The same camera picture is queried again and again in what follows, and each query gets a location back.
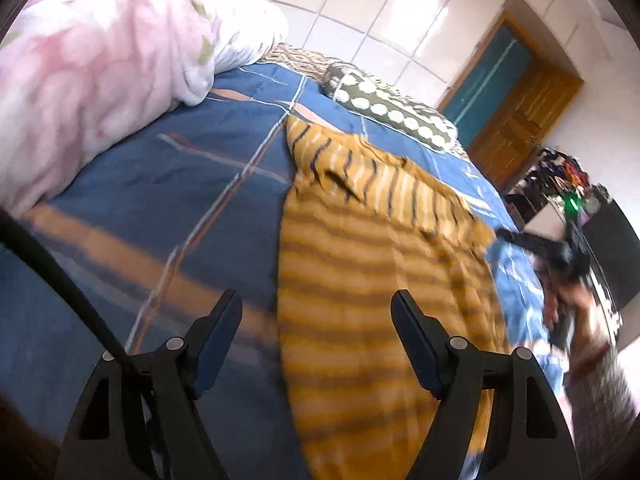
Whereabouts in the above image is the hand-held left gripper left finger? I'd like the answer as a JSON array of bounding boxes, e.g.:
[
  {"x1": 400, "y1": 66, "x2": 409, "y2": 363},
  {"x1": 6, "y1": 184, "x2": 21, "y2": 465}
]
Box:
[{"x1": 55, "y1": 288, "x2": 244, "y2": 480}]

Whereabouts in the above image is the white glossy wardrobe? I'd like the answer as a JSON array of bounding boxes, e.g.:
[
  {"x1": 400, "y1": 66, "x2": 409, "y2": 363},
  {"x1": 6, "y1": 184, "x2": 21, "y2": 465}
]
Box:
[{"x1": 177, "y1": 0, "x2": 531, "y2": 111}]

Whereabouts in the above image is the wooden door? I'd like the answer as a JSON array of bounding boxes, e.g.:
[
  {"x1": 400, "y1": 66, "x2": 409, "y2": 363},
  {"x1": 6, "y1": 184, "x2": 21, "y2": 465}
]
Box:
[{"x1": 467, "y1": 57, "x2": 585, "y2": 192}]

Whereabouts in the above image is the pile of clothes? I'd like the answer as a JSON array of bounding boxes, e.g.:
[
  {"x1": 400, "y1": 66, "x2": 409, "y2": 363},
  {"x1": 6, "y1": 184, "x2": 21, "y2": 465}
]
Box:
[{"x1": 527, "y1": 147, "x2": 608, "y2": 202}]

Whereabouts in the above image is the green patterned bolster pillow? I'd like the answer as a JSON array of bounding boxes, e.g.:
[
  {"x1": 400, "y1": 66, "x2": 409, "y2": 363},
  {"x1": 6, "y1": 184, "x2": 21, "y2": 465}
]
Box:
[{"x1": 322, "y1": 61, "x2": 460, "y2": 153}]

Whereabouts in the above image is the black television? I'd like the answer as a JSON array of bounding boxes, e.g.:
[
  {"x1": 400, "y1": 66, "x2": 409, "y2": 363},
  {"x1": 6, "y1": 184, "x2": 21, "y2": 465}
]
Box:
[{"x1": 582, "y1": 199, "x2": 640, "y2": 315}]

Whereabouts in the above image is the pink floral quilt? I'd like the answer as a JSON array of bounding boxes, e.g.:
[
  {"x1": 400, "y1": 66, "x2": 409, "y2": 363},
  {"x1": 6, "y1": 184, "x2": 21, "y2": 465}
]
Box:
[{"x1": 0, "y1": 0, "x2": 291, "y2": 218}]

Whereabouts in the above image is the person's right hand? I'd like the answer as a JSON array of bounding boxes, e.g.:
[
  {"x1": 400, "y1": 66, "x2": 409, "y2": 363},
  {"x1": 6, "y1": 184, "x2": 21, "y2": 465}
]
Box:
[{"x1": 542, "y1": 284, "x2": 601, "y2": 346}]

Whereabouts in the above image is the yellow striped garment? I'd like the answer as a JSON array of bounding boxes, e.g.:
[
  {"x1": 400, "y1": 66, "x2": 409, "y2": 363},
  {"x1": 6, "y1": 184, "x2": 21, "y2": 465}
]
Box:
[{"x1": 276, "y1": 115, "x2": 512, "y2": 480}]

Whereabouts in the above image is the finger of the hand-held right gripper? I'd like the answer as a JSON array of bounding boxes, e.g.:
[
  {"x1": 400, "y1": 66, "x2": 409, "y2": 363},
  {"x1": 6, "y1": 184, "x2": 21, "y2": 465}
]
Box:
[{"x1": 495, "y1": 227, "x2": 568, "y2": 263}]

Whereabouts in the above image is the shoe rack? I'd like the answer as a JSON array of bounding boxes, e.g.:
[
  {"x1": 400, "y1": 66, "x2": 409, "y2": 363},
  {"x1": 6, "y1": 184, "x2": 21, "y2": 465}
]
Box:
[{"x1": 504, "y1": 180, "x2": 551, "y2": 232}]

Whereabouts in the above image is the beige television cabinet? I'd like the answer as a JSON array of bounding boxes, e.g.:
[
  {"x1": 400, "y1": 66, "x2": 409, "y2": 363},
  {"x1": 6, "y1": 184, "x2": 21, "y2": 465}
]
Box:
[{"x1": 527, "y1": 200, "x2": 573, "y2": 238}]

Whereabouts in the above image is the blue plaid bed sheet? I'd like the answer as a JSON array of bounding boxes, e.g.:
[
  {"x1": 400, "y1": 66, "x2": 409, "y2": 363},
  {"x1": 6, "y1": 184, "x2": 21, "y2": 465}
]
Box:
[{"x1": 0, "y1": 60, "x2": 571, "y2": 480}]

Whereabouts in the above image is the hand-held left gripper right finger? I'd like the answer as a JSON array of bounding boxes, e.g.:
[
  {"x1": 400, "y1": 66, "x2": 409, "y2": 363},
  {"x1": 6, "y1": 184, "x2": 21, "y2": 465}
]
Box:
[{"x1": 390, "y1": 289, "x2": 583, "y2": 480}]

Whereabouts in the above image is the teal door curtain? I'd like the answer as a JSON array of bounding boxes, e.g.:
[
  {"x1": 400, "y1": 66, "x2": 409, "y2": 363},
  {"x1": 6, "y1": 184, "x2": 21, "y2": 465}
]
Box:
[{"x1": 439, "y1": 21, "x2": 534, "y2": 150}]

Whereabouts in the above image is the black cable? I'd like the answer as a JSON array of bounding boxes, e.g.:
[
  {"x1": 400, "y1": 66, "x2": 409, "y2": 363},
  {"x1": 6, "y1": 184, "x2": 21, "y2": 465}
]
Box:
[{"x1": 0, "y1": 208, "x2": 137, "y2": 378}]

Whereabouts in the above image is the person's right forearm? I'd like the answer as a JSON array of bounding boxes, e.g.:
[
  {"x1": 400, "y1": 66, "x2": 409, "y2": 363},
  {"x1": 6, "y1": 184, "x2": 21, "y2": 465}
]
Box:
[{"x1": 562, "y1": 330, "x2": 638, "y2": 476}]

